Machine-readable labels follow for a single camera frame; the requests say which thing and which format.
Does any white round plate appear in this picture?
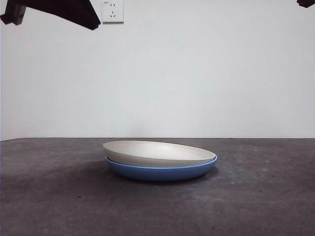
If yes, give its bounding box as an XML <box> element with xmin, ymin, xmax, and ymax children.
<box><xmin>102</xmin><ymin>140</ymin><xmax>217</xmax><ymax>168</ymax></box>

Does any blue round plate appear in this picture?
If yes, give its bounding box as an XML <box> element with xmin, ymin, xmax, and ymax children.
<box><xmin>105</xmin><ymin>154</ymin><xmax>219</xmax><ymax>182</ymax></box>

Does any white wall socket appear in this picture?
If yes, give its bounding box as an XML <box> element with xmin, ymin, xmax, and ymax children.
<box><xmin>102</xmin><ymin>0</ymin><xmax>125</xmax><ymax>25</ymax></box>

